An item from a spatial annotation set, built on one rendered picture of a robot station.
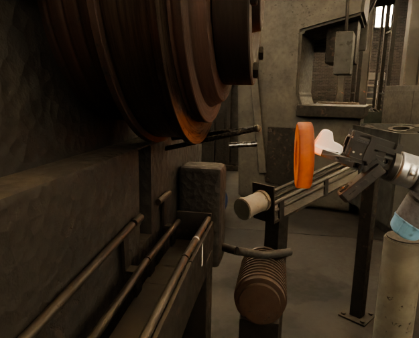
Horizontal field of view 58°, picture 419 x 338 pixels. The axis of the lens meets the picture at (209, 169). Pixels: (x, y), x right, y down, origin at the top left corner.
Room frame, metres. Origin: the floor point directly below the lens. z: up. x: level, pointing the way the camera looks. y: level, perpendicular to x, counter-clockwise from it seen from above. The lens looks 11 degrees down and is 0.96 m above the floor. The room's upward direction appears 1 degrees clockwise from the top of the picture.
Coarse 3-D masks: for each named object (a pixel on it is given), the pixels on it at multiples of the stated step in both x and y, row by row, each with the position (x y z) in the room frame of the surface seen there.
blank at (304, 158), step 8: (296, 128) 0.89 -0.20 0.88; (304, 128) 0.83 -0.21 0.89; (312, 128) 0.83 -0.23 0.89; (296, 136) 0.88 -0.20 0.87; (304, 136) 0.81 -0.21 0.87; (312, 136) 0.81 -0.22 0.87; (296, 144) 0.89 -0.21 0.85; (304, 144) 0.80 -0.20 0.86; (312, 144) 0.80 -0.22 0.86; (296, 152) 0.90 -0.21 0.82; (304, 152) 0.79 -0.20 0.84; (312, 152) 0.79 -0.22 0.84; (296, 160) 0.90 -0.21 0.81; (304, 160) 0.79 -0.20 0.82; (312, 160) 0.79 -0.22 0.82; (296, 168) 0.84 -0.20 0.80; (304, 168) 0.79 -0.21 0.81; (312, 168) 0.79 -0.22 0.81; (296, 176) 0.83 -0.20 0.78; (304, 176) 0.80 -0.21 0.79; (312, 176) 0.80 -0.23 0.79; (296, 184) 0.83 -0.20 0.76; (304, 184) 0.82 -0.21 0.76
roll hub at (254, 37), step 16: (224, 0) 0.48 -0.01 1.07; (240, 0) 0.47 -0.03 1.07; (224, 16) 0.48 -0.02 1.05; (240, 16) 0.48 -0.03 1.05; (256, 16) 0.57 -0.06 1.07; (224, 32) 0.49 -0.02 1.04; (240, 32) 0.49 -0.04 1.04; (256, 32) 0.69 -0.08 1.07; (224, 48) 0.51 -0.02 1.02; (240, 48) 0.51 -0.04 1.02; (256, 48) 0.67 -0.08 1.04; (224, 64) 0.53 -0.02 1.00; (240, 64) 0.53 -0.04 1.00; (224, 80) 0.57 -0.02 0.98; (240, 80) 0.57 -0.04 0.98
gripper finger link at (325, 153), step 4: (324, 152) 0.83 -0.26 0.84; (328, 152) 0.83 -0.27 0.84; (332, 152) 0.83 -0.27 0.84; (324, 156) 0.83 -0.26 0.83; (328, 156) 0.82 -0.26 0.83; (332, 156) 0.82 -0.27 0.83; (336, 156) 0.81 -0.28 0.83; (340, 156) 0.81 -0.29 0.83; (344, 156) 0.82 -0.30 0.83; (336, 160) 0.81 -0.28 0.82; (340, 160) 0.81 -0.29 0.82; (344, 160) 0.81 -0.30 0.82; (348, 160) 0.81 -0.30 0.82; (348, 164) 0.81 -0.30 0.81; (352, 164) 0.81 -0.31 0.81; (356, 164) 0.83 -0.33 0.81
